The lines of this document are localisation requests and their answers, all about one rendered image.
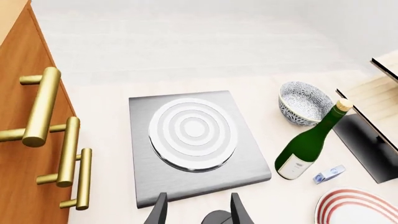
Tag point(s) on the small blue white box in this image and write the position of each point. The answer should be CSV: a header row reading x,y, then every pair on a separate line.
x,y
329,174

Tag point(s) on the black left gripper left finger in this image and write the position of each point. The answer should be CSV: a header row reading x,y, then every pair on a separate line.
x,y
158,212

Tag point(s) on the pale wooden rack black inside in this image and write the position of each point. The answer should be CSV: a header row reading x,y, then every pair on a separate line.
x,y
360,140

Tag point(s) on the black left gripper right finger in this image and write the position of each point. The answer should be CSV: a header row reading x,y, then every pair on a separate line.
x,y
238,213

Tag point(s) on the flat stove plate with rings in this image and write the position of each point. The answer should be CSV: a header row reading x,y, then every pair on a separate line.
x,y
199,168

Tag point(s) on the green wine bottle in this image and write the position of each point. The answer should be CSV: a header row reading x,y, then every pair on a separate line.
x,y
306,144

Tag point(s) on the white plate with red rings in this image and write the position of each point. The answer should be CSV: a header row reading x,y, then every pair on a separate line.
x,y
351,207

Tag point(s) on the wooden cabinet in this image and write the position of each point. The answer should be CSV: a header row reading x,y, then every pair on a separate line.
x,y
18,93

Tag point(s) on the blue patterned bowl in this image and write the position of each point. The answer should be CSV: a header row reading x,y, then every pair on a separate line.
x,y
300,102

